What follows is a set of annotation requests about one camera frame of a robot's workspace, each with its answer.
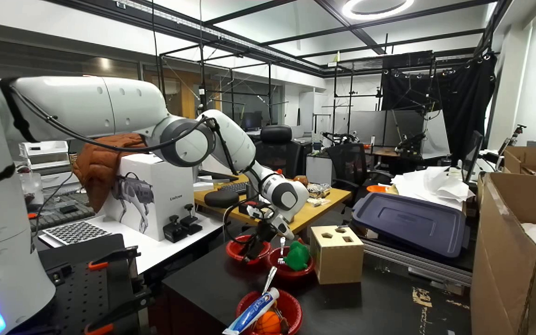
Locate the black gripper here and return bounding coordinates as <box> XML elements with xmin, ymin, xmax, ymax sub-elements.
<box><xmin>249</xmin><ymin>203</ymin><xmax>292</xmax><ymax>259</ymax></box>

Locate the green plush toy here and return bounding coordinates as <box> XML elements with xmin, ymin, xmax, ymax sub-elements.
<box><xmin>281</xmin><ymin>240</ymin><xmax>314</xmax><ymax>274</ymax></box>

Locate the red plastic bowl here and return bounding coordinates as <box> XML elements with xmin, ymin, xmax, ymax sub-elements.
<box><xmin>225</xmin><ymin>233</ymin><xmax>277</xmax><ymax>270</ymax></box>

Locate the red bowl with spoon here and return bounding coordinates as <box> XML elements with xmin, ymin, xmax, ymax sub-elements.
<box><xmin>264</xmin><ymin>246</ymin><xmax>316</xmax><ymax>285</ymax></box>

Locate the red bowl with toothpaste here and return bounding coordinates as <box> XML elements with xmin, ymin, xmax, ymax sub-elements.
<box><xmin>236</xmin><ymin>289</ymin><xmax>305</xmax><ymax>335</ymax></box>

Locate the orange fruit toy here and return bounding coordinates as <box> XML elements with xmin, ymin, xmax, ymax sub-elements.
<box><xmin>256</xmin><ymin>309</ymin><xmax>284</xmax><ymax>335</ymax></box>

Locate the orange bowl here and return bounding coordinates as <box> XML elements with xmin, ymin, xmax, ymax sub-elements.
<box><xmin>364</xmin><ymin>183</ymin><xmax>398</xmax><ymax>196</ymax></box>

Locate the thin white stick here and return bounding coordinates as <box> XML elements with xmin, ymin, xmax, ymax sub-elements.
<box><xmin>260</xmin><ymin>265</ymin><xmax>281</xmax><ymax>296</ymax></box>

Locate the wooden desk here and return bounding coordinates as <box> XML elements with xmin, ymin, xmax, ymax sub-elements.
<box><xmin>191</xmin><ymin>170</ymin><xmax>353</xmax><ymax>237</ymax></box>

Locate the clear plastic bag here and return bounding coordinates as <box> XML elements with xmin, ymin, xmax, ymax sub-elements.
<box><xmin>305</xmin><ymin>183</ymin><xmax>333</xmax><ymax>207</ymax></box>

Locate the wooden shape sorter box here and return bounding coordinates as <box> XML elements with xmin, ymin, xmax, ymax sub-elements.
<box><xmin>307</xmin><ymin>224</ymin><xmax>364</xmax><ymax>287</ymax></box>

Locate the white blue toothpaste tube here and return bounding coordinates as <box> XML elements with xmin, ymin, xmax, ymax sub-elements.
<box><xmin>221</xmin><ymin>287</ymin><xmax>281</xmax><ymax>335</ymax></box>

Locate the black game controller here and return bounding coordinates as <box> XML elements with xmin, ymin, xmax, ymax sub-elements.
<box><xmin>161</xmin><ymin>212</ymin><xmax>204</xmax><ymax>244</ymax></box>

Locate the black office chair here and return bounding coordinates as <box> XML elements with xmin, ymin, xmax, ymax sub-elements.
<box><xmin>256</xmin><ymin>125</ymin><xmax>305</xmax><ymax>179</ymax></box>

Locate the white workbench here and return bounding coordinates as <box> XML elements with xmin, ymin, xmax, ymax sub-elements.
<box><xmin>37</xmin><ymin>207</ymin><xmax>227</xmax><ymax>276</ymax></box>

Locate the white box with dog print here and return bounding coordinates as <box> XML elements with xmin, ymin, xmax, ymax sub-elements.
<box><xmin>102</xmin><ymin>153</ymin><xmax>197</xmax><ymax>242</ymax></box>

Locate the black clamp rack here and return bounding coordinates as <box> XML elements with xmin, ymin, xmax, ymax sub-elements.
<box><xmin>33</xmin><ymin>233</ymin><xmax>152</xmax><ymax>335</ymax></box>

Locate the brown cloth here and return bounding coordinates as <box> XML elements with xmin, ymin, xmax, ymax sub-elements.
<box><xmin>70</xmin><ymin>132</ymin><xmax>148</xmax><ymax>212</ymax></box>

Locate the large brown cardboard box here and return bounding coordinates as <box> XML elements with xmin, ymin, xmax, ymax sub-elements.
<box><xmin>469</xmin><ymin>171</ymin><xmax>536</xmax><ymax>335</ymax></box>

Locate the white printer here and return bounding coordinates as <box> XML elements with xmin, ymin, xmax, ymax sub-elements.
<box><xmin>18</xmin><ymin>138</ymin><xmax>72</xmax><ymax>190</ymax></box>

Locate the black curtain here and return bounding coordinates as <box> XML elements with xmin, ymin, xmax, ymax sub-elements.
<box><xmin>379</xmin><ymin>52</ymin><xmax>498</xmax><ymax>164</ymax></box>

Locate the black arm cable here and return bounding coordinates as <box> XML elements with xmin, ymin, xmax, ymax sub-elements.
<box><xmin>0</xmin><ymin>77</ymin><xmax>264</xmax><ymax>250</ymax></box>

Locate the round ceiling ring light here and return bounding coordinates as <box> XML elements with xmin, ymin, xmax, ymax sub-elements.
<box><xmin>340</xmin><ymin>0</ymin><xmax>416</xmax><ymax>23</ymax></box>

